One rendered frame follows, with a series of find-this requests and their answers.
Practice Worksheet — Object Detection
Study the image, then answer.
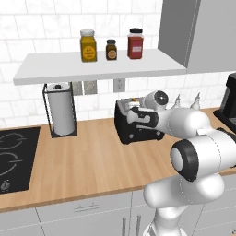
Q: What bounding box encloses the grey cupboard front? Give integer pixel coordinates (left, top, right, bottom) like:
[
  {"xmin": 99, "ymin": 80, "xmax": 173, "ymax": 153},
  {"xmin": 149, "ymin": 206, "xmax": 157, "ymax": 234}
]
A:
[{"xmin": 0, "ymin": 206, "xmax": 43, "ymax": 236}]

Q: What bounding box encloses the grey cupboard door handle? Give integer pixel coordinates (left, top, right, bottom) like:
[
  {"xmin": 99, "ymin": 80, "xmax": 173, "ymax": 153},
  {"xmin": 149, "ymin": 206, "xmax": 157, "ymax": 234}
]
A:
[
  {"xmin": 122, "ymin": 217, "xmax": 128, "ymax": 236},
  {"xmin": 135, "ymin": 215, "xmax": 142, "ymax": 236}
]

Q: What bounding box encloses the red spice jar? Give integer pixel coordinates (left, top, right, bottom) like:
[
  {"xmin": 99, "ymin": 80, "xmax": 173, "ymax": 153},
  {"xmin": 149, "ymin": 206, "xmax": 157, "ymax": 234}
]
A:
[{"xmin": 126, "ymin": 28, "xmax": 145, "ymax": 60}]

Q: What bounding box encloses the grey drawer handle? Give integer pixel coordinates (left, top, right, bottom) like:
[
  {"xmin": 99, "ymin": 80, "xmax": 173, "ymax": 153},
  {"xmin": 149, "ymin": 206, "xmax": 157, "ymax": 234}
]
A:
[{"xmin": 73, "ymin": 204, "xmax": 100, "ymax": 214}]

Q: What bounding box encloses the white squeeze bottle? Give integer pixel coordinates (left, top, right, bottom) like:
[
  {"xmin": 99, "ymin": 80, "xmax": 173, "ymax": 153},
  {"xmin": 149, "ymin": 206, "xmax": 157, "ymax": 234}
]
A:
[
  {"xmin": 189, "ymin": 91, "xmax": 202, "ymax": 111},
  {"xmin": 171, "ymin": 94, "xmax": 183, "ymax": 111}
]

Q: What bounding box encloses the white wall shelf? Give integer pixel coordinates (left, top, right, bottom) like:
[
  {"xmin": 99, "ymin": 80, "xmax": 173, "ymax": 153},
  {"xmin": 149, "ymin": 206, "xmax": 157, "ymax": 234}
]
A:
[{"xmin": 12, "ymin": 49, "xmax": 188, "ymax": 87}]

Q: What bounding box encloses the grey wall socket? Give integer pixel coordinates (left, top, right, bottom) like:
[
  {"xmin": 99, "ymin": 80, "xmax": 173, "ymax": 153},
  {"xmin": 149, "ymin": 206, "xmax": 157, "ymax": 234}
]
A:
[
  {"xmin": 72, "ymin": 81, "xmax": 83, "ymax": 97},
  {"xmin": 84, "ymin": 80, "xmax": 99, "ymax": 96}
]

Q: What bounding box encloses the grey wall cupboard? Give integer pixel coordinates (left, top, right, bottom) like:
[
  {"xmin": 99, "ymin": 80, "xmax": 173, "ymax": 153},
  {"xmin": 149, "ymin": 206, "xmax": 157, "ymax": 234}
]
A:
[{"xmin": 158, "ymin": 0, "xmax": 236, "ymax": 75}]

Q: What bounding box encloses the yellow spice jar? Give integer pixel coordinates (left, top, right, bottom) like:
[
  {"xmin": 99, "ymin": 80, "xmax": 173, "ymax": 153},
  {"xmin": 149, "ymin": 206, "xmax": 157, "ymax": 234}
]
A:
[{"xmin": 79, "ymin": 29, "xmax": 98, "ymax": 64}]

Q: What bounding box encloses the small dark spice jar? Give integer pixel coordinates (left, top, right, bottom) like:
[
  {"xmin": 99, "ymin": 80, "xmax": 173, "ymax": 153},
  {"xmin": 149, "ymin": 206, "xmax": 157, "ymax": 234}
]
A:
[{"xmin": 105, "ymin": 39, "xmax": 118, "ymax": 61}]

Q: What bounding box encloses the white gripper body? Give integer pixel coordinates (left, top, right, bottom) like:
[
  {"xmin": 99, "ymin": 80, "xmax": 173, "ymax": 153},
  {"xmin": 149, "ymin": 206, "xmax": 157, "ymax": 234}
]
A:
[{"xmin": 126, "ymin": 106, "xmax": 144, "ymax": 124}]

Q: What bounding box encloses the grey drawer run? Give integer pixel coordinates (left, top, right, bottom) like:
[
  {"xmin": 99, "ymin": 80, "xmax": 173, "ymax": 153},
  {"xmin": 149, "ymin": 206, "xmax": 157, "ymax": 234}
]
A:
[{"xmin": 192, "ymin": 173, "xmax": 236, "ymax": 236}]

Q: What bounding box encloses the black coffee machine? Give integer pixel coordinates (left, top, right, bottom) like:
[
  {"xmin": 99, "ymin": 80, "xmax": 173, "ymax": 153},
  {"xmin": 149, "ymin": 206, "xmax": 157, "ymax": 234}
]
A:
[{"xmin": 213, "ymin": 72, "xmax": 236, "ymax": 134}]

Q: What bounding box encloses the white paper towel roll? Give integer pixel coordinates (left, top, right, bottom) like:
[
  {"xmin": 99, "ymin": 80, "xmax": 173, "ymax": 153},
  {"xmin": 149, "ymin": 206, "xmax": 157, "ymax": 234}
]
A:
[{"xmin": 47, "ymin": 82, "xmax": 77, "ymax": 136}]

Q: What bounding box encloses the black hob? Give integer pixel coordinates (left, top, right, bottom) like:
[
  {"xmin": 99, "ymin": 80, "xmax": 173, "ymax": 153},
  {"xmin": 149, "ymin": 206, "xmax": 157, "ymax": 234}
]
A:
[{"xmin": 0, "ymin": 126, "xmax": 41, "ymax": 195}]

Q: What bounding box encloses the grey drawer front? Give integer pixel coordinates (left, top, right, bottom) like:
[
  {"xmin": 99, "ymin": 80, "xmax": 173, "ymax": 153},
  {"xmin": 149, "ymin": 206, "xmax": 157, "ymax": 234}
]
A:
[{"xmin": 35, "ymin": 191, "xmax": 134, "ymax": 225}]

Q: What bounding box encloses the black toaster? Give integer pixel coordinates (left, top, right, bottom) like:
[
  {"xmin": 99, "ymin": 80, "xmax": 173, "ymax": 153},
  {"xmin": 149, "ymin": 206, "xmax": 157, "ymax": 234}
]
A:
[{"xmin": 113, "ymin": 97, "xmax": 166, "ymax": 146}]

